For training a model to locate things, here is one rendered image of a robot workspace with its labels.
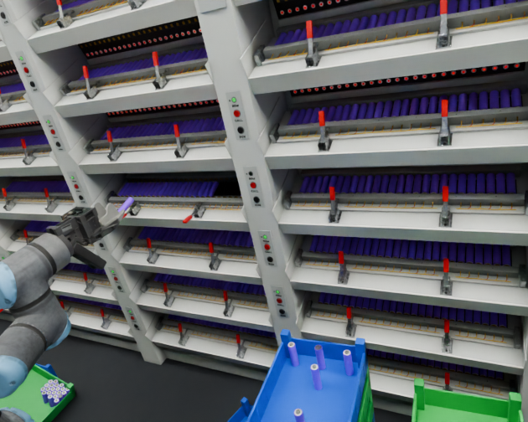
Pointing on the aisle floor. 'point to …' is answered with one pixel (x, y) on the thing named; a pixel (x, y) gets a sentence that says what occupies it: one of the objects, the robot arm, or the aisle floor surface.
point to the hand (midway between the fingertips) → (118, 214)
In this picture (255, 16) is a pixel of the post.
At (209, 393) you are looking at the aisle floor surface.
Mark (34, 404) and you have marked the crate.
